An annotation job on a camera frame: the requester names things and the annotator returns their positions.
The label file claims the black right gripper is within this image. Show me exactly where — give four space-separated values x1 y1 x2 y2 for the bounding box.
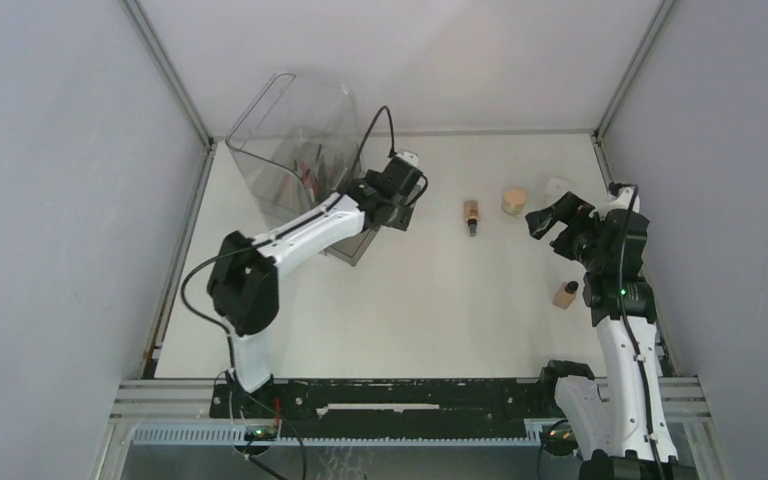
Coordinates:
524 191 604 271

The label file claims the red lip pencil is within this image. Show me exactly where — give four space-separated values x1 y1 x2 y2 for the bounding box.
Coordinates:
276 163 308 208

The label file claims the clear acrylic makeup organizer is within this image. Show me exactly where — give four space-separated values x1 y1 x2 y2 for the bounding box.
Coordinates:
225 73 364 230

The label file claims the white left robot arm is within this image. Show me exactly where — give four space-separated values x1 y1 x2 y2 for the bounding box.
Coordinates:
206 151 427 417

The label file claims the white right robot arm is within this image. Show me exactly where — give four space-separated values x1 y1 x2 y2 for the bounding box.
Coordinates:
525 183 697 479

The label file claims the clear liquid bottle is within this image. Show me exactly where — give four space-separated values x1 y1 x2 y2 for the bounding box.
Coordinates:
545 177 570 203

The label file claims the BB cream tube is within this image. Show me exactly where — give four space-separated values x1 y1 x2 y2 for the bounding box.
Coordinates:
464 200 479 237

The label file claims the cream jar gold lid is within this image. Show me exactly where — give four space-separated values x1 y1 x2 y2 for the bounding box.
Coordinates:
501 187 527 216

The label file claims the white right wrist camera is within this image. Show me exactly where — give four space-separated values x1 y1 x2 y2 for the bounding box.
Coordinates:
603 185 640 213

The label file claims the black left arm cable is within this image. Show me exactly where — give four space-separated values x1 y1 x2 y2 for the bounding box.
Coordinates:
179 105 430 480

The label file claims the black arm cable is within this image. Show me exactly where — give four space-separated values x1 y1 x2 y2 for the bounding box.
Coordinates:
536 182 670 480
179 105 430 480

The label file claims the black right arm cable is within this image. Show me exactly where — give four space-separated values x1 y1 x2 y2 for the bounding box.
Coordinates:
536 182 670 480

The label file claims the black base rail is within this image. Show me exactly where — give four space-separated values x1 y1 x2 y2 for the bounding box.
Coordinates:
209 378 561 441

